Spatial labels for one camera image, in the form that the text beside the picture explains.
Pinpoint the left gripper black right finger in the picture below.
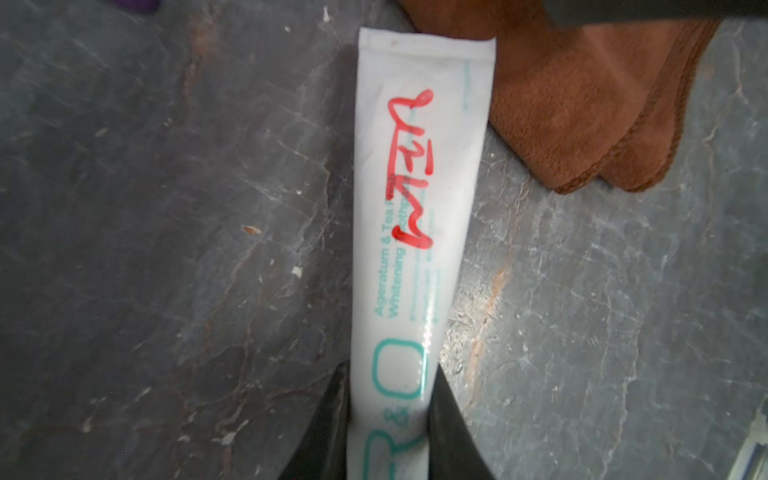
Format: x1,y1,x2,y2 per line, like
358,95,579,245
428,366,495,480

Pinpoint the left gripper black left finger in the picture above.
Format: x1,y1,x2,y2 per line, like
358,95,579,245
278,362,350,480

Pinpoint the teal cap toothpaste tube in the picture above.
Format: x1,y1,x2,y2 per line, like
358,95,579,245
346,28,496,479

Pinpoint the brown microfiber cloth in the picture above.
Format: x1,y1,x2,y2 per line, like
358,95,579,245
403,1,719,194

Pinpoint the purple cap toothpaste tube top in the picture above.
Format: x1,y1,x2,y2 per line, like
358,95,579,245
113,0,161,14

